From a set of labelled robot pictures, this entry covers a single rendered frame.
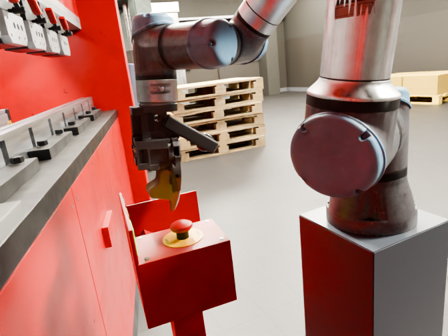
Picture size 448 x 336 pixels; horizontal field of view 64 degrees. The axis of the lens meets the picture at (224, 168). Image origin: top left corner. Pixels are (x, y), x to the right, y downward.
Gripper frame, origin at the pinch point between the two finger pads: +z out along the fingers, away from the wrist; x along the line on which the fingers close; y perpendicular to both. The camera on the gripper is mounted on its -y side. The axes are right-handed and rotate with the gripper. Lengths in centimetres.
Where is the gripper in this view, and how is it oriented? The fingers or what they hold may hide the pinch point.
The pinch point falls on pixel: (175, 203)
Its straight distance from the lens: 73.4
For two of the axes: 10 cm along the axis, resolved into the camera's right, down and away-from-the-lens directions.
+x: 3.4, 2.2, -9.1
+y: -9.4, 1.1, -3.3
